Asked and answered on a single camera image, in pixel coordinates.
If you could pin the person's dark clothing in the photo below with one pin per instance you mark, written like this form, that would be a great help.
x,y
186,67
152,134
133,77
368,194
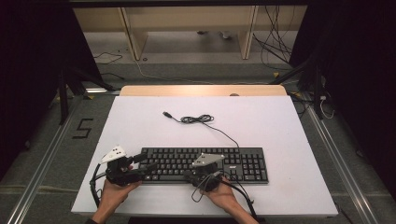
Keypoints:
x,y
186,221

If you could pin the light wooden shelf unit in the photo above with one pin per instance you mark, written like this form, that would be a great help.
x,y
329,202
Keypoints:
x,y
186,28

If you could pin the person's right hand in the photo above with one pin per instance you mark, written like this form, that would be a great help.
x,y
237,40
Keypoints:
x,y
221,197

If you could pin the black computer keyboard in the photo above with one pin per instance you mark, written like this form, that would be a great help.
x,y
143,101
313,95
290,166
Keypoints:
x,y
246,163

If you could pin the person's left hand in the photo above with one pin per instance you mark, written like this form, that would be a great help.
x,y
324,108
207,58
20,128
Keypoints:
x,y
115,194

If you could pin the black metal stand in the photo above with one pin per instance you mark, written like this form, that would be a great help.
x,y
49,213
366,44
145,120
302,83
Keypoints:
x,y
316,87
63,96

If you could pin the dark curtain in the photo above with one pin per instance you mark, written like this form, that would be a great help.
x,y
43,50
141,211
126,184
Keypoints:
x,y
358,77
34,62

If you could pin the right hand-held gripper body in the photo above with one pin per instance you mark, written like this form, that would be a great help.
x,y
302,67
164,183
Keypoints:
x,y
207,169

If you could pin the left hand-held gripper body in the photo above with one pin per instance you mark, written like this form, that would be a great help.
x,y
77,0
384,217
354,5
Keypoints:
x,y
120,169

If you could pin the metal floor rail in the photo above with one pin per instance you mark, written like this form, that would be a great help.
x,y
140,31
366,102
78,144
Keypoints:
x,y
342,161
40,171

